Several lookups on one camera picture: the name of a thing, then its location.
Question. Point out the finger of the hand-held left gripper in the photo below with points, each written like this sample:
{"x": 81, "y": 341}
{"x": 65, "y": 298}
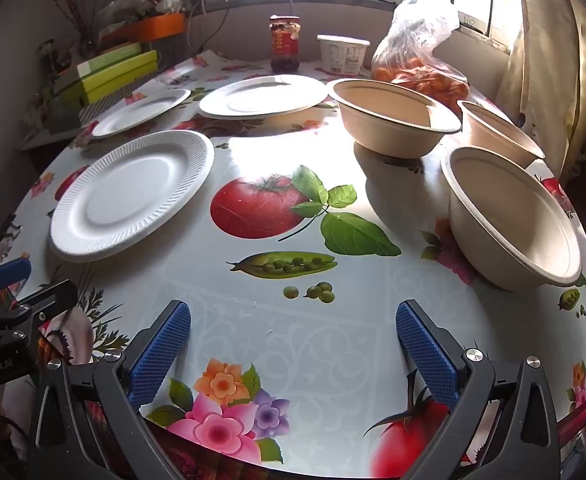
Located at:
{"x": 48, "y": 296}
{"x": 5, "y": 275}

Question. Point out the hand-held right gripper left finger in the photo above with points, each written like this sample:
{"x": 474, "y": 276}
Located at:
{"x": 160, "y": 355}

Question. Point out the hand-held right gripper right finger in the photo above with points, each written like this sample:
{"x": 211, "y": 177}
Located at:
{"x": 425, "y": 355}

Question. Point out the white foam plate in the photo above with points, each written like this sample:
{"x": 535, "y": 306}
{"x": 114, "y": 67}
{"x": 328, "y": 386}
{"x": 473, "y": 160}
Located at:
{"x": 128, "y": 200}
{"x": 140, "y": 112}
{"x": 263, "y": 96}

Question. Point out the beige paper bowl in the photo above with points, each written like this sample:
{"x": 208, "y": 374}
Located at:
{"x": 378, "y": 132}
{"x": 503, "y": 230}
{"x": 493, "y": 141}

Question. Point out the printed vegetable tablecloth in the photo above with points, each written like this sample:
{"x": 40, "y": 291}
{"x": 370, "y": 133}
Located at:
{"x": 293, "y": 310}

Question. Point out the striped box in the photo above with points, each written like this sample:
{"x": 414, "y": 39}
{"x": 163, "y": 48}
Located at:
{"x": 90, "y": 112}

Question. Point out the bright yellow-green box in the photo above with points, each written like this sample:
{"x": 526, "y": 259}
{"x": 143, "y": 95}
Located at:
{"x": 120, "y": 79}

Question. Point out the olive green box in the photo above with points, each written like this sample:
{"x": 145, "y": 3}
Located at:
{"x": 108, "y": 56}

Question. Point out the dried branches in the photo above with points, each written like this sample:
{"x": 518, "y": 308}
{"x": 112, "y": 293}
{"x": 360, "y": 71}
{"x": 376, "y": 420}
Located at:
{"x": 75, "y": 10}

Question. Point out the plastic bag of oranges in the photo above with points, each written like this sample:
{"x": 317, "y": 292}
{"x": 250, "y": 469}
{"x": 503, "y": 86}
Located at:
{"x": 423, "y": 77}

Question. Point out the cream patterned curtain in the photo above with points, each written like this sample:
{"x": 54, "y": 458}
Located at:
{"x": 548, "y": 85}

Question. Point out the white plastic bag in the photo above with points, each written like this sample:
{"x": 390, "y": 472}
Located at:
{"x": 128, "y": 0}

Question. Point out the white plastic tub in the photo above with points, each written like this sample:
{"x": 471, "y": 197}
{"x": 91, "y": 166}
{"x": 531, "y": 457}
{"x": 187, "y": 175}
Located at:
{"x": 342, "y": 55}

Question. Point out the glass jar of chili sauce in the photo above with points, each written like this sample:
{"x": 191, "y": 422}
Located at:
{"x": 284, "y": 42}

